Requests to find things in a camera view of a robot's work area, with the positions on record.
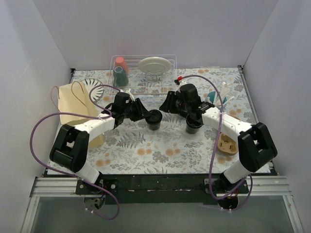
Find black cup lid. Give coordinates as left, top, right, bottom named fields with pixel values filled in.
left=145, top=109, right=162, bottom=125

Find black coffee cup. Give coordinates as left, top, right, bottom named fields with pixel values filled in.
left=147, top=122, right=161, bottom=131

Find stack of black cups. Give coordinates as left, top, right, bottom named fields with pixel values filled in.
left=186, top=115, right=203, bottom=134

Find brown cardboard cup carriers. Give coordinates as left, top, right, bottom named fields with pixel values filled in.
left=217, top=133, right=239, bottom=155

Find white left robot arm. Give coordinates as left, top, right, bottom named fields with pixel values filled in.
left=50, top=92, right=152, bottom=194

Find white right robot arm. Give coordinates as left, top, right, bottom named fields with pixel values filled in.
left=159, top=84, right=277, bottom=193

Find blue cup holder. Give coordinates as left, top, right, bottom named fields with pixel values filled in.
left=205, top=91, right=228, bottom=108

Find dark green mug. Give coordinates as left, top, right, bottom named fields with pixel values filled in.
left=113, top=66, right=129, bottom=87

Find striped black white plate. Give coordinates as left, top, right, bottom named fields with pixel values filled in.
left=81, top=78, right=104, bottom=102

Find floral table mat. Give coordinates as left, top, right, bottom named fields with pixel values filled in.
left=88, top=67, right=256, bottom=174

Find cream ceramic plate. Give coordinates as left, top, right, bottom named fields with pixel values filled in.
left=138, top=57, right=172, bottom=74

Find pink cup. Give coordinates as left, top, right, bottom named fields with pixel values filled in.
left=115, top=56, right=129, bottom=74

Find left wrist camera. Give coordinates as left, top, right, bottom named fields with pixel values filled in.
left=121, top=88, right=135, bottom=101

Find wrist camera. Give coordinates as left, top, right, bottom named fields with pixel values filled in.
left=121, top=88, right=135, bottom=101
left=174, top=76, right=187, bottom=92

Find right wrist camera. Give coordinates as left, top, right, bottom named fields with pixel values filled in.
left=174, top=76, right=187, bottom=92

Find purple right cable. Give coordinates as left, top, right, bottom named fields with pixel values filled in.
left=181, top=74, right=255, bottom=211

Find white wire dish rack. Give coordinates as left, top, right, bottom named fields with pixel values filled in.
left=107, top=54, right=177, bottom=104

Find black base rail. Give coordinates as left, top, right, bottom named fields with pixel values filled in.
left=75, top=173, right=256, bottom=207

